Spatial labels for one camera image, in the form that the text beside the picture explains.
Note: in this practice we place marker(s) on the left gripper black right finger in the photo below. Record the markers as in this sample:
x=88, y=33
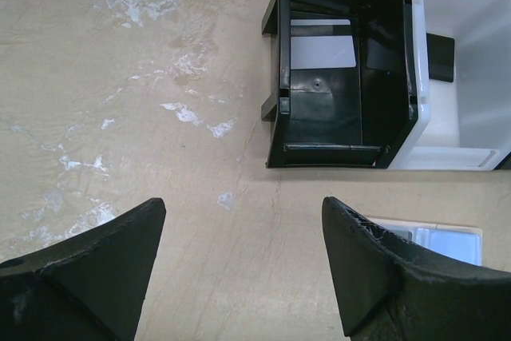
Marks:
x=389, y=288

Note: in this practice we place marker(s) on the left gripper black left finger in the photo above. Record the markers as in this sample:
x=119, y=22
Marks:
x=91, y=286

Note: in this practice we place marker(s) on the beige card holder wallet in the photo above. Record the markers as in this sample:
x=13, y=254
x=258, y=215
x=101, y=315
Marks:
x=457, y=242

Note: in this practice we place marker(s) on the black card in middle bin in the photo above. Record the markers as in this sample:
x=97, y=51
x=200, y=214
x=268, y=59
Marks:
x=441, y=55

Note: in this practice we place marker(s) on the white card in left bin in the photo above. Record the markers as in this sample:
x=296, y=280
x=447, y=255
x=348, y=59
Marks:
x=322, y=44

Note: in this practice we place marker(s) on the black right bin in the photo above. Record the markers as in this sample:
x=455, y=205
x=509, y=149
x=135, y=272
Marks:
x=505, y=164

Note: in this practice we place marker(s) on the black bin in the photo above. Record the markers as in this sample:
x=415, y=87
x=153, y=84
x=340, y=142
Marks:
x=505, y=164
x=352, y=117

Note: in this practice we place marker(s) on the black left bin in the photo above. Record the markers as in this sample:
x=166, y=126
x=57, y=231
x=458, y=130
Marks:
x=352, y=117

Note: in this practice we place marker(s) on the white middle bin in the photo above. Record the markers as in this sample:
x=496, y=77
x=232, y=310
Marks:
x=462, y=125

